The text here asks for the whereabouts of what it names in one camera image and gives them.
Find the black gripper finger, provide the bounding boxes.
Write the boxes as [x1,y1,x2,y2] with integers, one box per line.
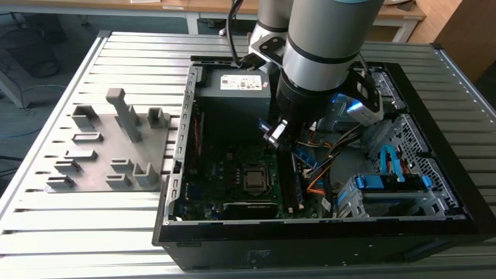
[262,119,292,151]
[288,123,310,152]

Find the black RAM slot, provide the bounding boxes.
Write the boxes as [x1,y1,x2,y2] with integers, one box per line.
[278,151,293,212]

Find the grey power supply unit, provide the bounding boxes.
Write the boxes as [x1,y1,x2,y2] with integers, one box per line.
[194,69,278,137]

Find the silver CPU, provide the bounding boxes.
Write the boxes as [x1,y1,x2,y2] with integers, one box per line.
[245,170,268,187]

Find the dark green motherboard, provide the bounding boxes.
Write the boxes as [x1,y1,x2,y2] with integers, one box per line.
[173,127,334,221]

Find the grey metal drive cage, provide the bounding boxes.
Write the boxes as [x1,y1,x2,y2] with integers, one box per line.
[321,69,408,141]

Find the blue disk carrier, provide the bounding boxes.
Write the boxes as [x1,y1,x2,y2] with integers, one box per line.
[354,173,433,193]

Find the grey metal disk bay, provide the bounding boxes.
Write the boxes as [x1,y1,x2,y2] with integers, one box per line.
[334,173,437,219]

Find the black graphics card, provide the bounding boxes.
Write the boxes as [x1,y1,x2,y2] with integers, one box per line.
[222,201,280,219]

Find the black open PC case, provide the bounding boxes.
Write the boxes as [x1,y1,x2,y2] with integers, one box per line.
[149,54,496,273]

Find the grey parts rack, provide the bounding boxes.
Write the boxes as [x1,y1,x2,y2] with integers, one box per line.
[44,88,173,193]

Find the brown wooden cabinet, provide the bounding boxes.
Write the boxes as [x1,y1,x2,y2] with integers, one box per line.
[408,0,496,84]

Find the black round bin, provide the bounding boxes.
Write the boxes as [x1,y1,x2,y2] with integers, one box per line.
[0,27,62,78]

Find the black cable bundle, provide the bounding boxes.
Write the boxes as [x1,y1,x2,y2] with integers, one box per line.
[309,124,373,177]

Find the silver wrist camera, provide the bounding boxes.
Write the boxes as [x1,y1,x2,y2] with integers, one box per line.
[345,98,385,126]

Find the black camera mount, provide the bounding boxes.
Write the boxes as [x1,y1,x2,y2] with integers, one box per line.
[348,66,384,114]

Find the orange wire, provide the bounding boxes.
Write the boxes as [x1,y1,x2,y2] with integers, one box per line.
[308,171,334,196]

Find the blue flat data cable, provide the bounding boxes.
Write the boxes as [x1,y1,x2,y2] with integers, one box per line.
[381,145,406,183]

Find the black camera cable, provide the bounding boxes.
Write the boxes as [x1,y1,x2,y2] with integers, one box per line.
[226,0,257,71]

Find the wooden desk with white frame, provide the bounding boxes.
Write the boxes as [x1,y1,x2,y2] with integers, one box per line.
[0,0,426,43]

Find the light blue floor cable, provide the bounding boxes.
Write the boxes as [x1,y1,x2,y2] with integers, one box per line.
[0,84,66,138]

